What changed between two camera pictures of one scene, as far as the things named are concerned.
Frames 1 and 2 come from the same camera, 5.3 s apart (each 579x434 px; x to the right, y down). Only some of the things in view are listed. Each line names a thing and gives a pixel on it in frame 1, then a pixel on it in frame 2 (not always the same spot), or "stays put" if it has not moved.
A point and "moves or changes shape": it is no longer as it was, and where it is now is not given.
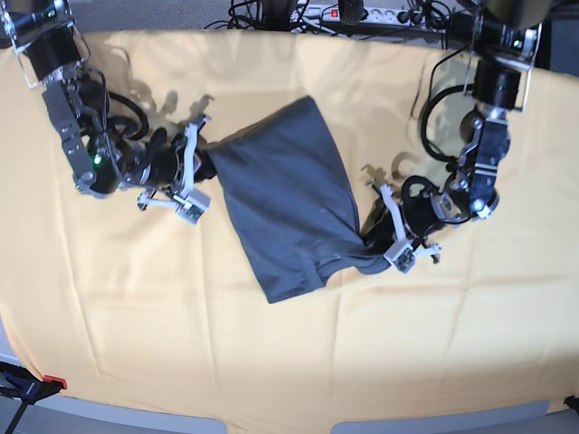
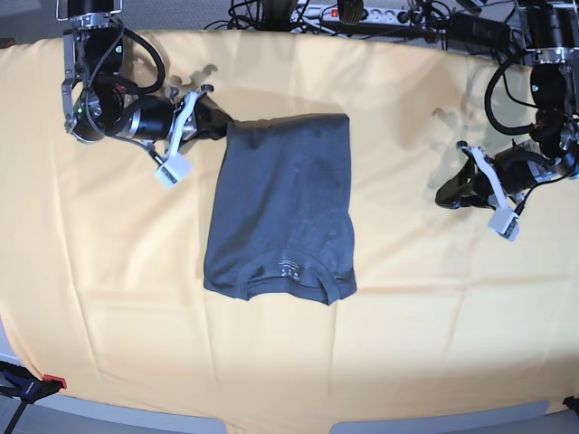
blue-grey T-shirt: x=293 y=212 moves or changes shape
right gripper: x=416 y=214 to x=517 y=169
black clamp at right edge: x=573 y=402 stays put
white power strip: x=317 y=13 stays put
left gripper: x=175 y=164 to x=156 y=118
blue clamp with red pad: x=26 y=388 stays put
